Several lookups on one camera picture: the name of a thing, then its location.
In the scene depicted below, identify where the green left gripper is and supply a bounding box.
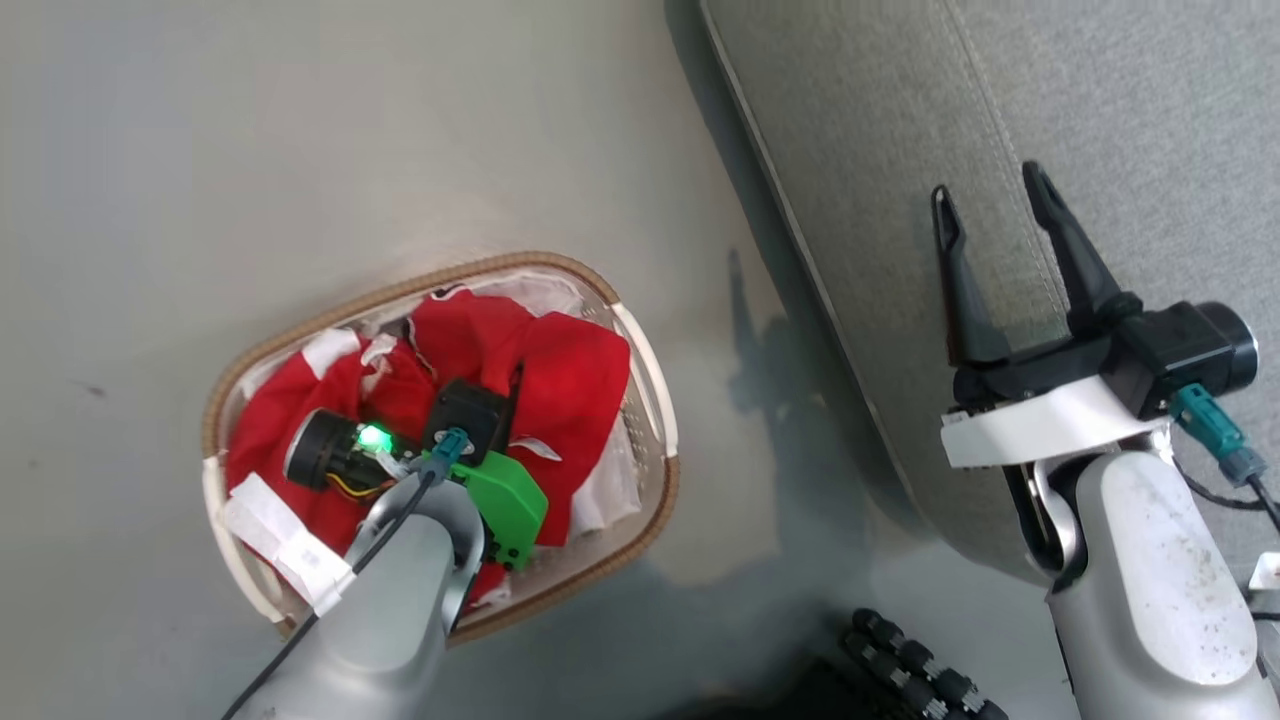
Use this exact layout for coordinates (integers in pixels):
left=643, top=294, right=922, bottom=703
left=418, top=361, right=550, bottom=573

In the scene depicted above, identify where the red clothing with white stripes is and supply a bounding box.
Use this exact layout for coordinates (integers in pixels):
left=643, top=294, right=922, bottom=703
left=220, top=285, right=633, bottom=616

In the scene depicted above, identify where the grey fabric sofa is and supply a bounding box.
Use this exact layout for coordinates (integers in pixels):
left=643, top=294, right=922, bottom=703
left=698, top=0, right=1280, bottom=591

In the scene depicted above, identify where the woven rim laundry basket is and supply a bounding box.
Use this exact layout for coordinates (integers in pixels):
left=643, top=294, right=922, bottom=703
left=200, top=250, right=683, bottom=646

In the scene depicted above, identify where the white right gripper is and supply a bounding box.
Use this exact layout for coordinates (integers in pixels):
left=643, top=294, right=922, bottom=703
left=930, top=160, right=1173, bottom=470

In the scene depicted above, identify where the right black cable teal connector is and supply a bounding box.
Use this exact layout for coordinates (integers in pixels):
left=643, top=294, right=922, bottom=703
left=1168, top=383, right=1280, bottom=536

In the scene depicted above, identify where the black cylindrical right gripper motor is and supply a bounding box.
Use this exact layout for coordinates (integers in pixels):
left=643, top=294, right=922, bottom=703
left=1198, top=300, right=1260, bottom=397

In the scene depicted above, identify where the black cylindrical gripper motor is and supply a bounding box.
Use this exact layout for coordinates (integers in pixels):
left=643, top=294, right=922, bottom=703
left=1198, top=300, right=1260, bottom=397
left=283, top=407, right=421, bottom=497

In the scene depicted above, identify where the black cylindrical left gripper motor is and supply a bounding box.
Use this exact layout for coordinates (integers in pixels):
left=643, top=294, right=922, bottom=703
left=283, top=407, right=421, bottom=497

